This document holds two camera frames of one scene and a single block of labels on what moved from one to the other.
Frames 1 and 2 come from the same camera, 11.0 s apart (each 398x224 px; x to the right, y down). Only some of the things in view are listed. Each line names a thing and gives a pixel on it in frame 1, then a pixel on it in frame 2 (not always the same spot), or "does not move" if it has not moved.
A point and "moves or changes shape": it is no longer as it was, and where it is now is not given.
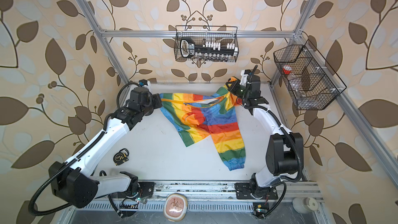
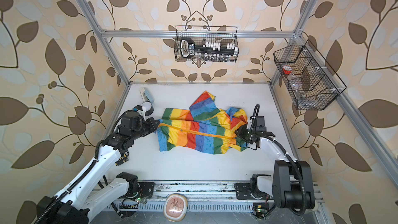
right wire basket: x=312 y=83 does not move
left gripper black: x=155 y=97 -> x=152 y=127
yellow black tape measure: x=121 y=157 does not move
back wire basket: x=205 y=43 does not move
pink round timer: x=175 y=206 does not move
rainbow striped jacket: x=194 y=116 moves or changes shape
